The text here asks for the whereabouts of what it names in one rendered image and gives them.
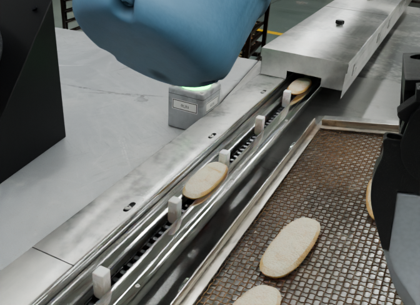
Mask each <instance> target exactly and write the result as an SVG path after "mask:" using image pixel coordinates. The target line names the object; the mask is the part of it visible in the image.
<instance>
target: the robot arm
mask: <svg viewBox="0 0 420 305"><path fill-rule="evenodd" d="M270 2H271V0H72V10H73V13H74V17H75V19H76V21H77V23H78V24H79V26H80V28H81V29H82V30H83V32H84V33H85V34H86V36H87V37H88V38H89V39H90V40H91V41H92V42H93V43H94V44H96V45H97V46H98V47H99V48H101V49H103V50H105V51H107V52H109V53H111V54H112V55H113V56H115V58H116V60H117V61H119V62H120V63H122V64H123V65H125V66H127V67H129V68H131V69H132V70H134V71H136V72H138V73H140V74H143V75H145V76H147V77H149V78H152V79H155V80H157V81H160V82H163V83H166V84H171V85H174V86H181V87H185V88H200V87H204V86H208V85H211V84H214V83H217V82H218V81H219V80H223V79H224V78H225V77H226V76H227V75H228V74H229V72H230V71H231V69H232V67H233V65H234V63H235V62H236V59H237V58H238V56H239V53H240V52H241V50H242V48H243V46H244V44H245V42H246V40H247V38H248V37H249V35H250V33H251V31H252V29H253V27H254V25H255V23H256V21H257V20H258V19H259V18H260V17H261V16H262V15H263V14H264V13H265V12H266V11H267V9H268V7H269V4H270ZM397 116H398V118H399V134H397V133H392V132H385V133H384V134H383V149H382V153H381V155H380V156H379V157H378V158H377V159H376V162H375V165H374V169H373V172H372V181H371V207H372V213H373V216H374V220H375V223H376V227H377V231H378V234H379V239H380V242H381V247H382V250H383V251H384V255H385V258H386V263H387V267H388V269H389V273H390V276H391V279H392V283H393V285H394V287H395V289H396V292H397V293H398V295H399V297H400V298H401V301H402V302H403V303H404V305H420V52H407V53H403V57H402V78H401V98H400V105H399V106H398V107H397Z"/></svg>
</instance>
